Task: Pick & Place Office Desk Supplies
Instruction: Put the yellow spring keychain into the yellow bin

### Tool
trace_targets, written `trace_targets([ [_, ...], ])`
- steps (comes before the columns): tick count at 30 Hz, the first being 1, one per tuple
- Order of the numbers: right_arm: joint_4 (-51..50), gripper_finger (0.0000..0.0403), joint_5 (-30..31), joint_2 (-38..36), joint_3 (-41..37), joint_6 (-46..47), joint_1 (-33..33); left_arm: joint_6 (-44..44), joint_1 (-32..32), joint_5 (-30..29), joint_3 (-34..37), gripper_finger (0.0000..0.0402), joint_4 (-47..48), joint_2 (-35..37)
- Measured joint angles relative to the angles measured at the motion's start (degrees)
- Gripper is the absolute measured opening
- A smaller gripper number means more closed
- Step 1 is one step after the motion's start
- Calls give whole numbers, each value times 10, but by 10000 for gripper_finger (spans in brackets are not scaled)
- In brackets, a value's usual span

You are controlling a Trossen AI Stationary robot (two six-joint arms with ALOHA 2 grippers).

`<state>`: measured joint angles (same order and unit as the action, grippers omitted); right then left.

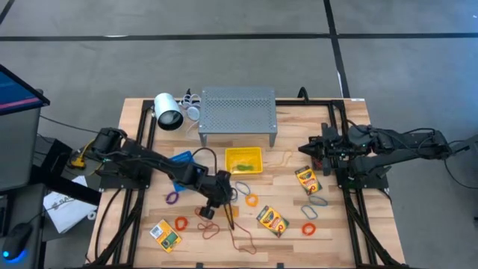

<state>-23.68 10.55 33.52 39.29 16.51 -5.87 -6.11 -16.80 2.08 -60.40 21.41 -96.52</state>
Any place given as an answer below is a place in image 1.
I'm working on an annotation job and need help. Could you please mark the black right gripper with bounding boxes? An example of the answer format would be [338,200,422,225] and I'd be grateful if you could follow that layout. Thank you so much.
[297,123,352,160]

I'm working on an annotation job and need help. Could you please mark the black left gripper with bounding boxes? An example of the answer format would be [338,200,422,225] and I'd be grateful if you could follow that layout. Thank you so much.
[201,170,236,231]

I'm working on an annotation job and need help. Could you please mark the long red rubber band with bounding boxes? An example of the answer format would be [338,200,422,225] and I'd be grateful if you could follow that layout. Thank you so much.
[227,220,258,256]

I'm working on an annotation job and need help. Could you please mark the yellow rubber band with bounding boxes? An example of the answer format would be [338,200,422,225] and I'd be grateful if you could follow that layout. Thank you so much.
[265,149,294,169]

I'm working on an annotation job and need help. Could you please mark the yellow green crayon box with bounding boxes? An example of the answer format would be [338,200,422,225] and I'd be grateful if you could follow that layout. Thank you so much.
[294,165,323,196]
[255,205,291,238]

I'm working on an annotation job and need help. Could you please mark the yellow plastic basket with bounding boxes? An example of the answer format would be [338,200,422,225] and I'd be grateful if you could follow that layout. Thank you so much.
[225,146,264,176]

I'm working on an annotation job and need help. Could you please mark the yellow green card pack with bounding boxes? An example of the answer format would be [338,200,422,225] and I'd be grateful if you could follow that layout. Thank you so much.
[149,219,183,254]

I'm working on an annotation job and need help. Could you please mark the blue plastic basket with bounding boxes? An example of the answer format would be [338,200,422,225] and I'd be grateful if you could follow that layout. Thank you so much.
[170,149,196,194]

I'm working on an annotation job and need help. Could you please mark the dark grey side desk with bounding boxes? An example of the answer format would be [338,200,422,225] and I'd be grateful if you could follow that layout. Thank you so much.
[0,182,48,269]

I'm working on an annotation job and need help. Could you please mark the grey perforated metal shelf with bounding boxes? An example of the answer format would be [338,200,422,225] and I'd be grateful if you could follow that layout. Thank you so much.
[197,86,279,148]

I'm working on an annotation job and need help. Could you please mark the white round puck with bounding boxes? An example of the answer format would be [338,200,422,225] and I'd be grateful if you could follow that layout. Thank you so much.
[186,105,202,122]

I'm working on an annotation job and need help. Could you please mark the black stand base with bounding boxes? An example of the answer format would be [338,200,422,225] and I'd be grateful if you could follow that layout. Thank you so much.
[29,136,102,206]

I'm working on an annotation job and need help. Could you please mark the yellow plug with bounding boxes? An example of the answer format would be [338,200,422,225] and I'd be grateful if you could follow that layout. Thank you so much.
[69,153,87,170]

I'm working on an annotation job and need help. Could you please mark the white paper booklet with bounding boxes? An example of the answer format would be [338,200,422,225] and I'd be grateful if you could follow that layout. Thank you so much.
[43,175,99,235]

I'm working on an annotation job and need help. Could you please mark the black computer mouse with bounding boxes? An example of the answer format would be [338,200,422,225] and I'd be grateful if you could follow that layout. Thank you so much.
[1,223,34,262]

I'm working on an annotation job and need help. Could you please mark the grey monitor with blue screen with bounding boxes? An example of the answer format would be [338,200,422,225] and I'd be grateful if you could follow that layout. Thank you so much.
[0,64,51,192]

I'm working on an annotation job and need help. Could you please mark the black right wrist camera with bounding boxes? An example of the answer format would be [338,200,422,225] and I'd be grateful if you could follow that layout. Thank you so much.
[320,156,333,177]

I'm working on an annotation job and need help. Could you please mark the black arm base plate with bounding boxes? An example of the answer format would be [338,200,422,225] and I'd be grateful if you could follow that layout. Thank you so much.
[99,160,153,191]
[335,160,390,191]

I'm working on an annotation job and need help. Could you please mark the white coiled cable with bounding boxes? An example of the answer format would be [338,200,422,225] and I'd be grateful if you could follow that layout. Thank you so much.
[179,93,202,109]

